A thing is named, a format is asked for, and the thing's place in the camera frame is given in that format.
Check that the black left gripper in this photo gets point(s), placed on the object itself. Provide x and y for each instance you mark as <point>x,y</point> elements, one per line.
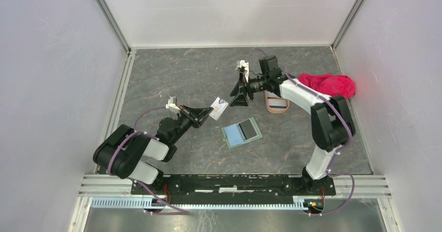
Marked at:
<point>200,114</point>

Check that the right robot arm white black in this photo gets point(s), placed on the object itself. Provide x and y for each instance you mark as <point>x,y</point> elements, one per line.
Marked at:
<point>331,121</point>

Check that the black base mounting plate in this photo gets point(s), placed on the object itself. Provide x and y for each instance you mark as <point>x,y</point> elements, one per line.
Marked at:
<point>241,189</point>

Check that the crumpled red cloth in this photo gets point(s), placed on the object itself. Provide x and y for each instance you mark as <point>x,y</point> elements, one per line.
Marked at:
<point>332,85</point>

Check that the aluminium frame rail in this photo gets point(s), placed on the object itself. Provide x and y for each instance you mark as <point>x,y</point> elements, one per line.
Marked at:
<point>128,182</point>

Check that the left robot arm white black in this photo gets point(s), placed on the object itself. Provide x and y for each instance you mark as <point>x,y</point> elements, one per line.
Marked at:
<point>121,153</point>

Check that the black credit card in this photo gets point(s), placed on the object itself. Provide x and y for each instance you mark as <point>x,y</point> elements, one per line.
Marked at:
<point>248,129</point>

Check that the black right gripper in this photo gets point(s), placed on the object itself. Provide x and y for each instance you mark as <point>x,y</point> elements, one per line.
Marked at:
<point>240,99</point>

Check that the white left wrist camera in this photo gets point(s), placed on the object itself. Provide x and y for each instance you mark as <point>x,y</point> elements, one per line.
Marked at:
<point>172,105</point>

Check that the white VIP card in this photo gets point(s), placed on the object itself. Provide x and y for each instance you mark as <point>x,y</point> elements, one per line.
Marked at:
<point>218,107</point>

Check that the pink oval card tray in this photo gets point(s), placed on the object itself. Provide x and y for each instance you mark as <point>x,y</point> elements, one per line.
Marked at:
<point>267,95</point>

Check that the silver card with black stripe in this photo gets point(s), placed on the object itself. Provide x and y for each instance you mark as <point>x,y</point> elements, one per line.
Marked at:
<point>277,103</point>

